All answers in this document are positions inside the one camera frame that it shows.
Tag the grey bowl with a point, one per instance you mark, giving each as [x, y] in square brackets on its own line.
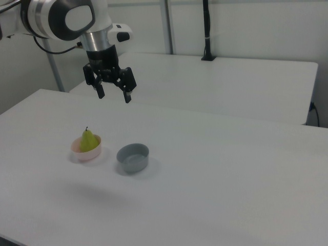
[133, 166]

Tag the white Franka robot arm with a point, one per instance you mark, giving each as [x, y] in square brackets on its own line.
[41, 18]

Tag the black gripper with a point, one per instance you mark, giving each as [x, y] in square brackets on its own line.
[103, 61]

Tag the green pear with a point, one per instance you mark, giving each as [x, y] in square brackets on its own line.
[88, 142]

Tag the pink bowl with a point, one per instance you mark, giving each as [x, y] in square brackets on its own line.
[89, 155]

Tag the aluminium frame post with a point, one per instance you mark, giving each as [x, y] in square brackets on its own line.
[169, 25]

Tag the black camera pole with clamp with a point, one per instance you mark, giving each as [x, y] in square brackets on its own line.
[207, 25]

